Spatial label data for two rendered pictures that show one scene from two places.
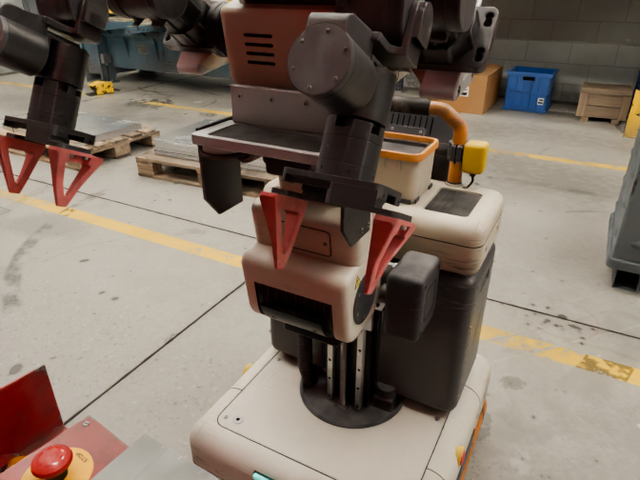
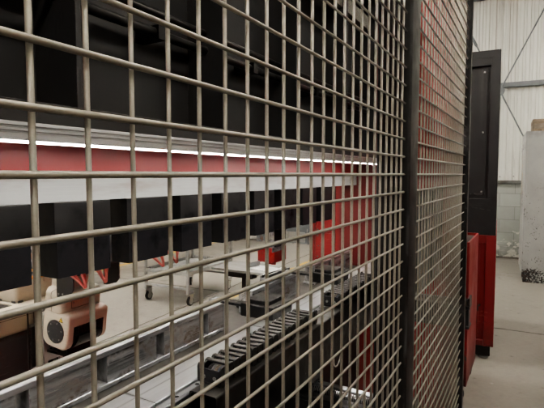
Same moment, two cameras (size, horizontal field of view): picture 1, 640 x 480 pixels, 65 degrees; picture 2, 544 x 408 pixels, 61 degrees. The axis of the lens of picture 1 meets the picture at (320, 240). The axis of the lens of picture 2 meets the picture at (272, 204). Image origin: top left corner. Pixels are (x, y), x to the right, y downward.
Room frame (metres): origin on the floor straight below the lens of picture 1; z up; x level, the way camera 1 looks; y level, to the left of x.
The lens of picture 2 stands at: (0.04, 2.08, 1.40)
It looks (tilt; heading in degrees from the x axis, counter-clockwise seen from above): 4 degrees down; 268
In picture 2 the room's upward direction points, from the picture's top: straight up
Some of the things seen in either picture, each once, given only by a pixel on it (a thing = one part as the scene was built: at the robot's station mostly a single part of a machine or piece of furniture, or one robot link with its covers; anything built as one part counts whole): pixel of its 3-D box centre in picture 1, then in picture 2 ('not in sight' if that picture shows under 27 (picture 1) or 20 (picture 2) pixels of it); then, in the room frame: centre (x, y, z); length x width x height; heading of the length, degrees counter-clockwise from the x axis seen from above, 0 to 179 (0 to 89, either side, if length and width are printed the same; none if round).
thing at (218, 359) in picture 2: not in sight; (267, 339); (0.01, 1.05, 1.02); 0.44 x 0.06 x 0.04; 58
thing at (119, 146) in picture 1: (73, 137); not in sight; (4.18, 2.07, 0.07); 1.20 x 0.80 x 0.14; 59
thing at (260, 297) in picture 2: not in sight; (245, 301); (0.06, 0.69, 1.01); 0.26 x 0.12 x 0.05; 148
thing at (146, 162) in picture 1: (239, 161); not in sight; (3.55, 0.59, 0.07); 1.20 x 0.81 x 0.14; 65
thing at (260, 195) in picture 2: not in sight; (255, 211); (0.03, 0.33, 1.26); 0.15 x 0.09 x 0.17; 58
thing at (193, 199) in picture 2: not in sight; (186, 220); (0.25, 0.67, 1.26); 0.15 x 0.09 x 0.17; 58
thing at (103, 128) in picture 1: (70, 126); not in sight; (4.19, 2.07, 0.17); 0.99 x 0.63 x 0.05; 59
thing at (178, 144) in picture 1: (237, 143); not in sight; (3.56, 0.59, 0.20); 1.01 x 0.63 x 0.12; 65
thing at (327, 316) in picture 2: not in sight; (316, 339); (-0.14, 0.83, 0.94); 1.02 x 0.06 x 0.12; 58
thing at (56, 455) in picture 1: (54, 468); not in sight; (0.36, 0.28, 0.79); 0.04 x 0.04 x 0.04
